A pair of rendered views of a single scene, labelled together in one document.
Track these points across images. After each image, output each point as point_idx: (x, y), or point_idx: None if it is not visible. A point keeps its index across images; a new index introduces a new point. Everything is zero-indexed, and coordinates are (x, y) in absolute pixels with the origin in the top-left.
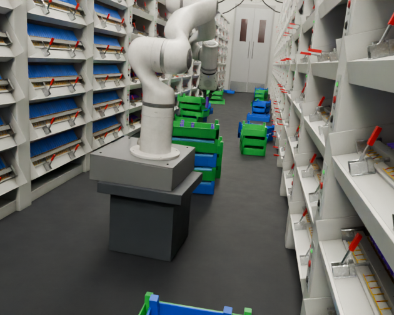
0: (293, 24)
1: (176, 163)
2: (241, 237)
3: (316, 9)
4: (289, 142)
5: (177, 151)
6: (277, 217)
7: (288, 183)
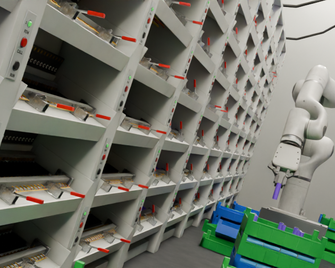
0: (195, 23)
1: (268, 207)
2: (191, 265)
3: (216, 67)
4: (158, 186)
5: (273, 207)
6: (146, 262)
7: (144, 228)
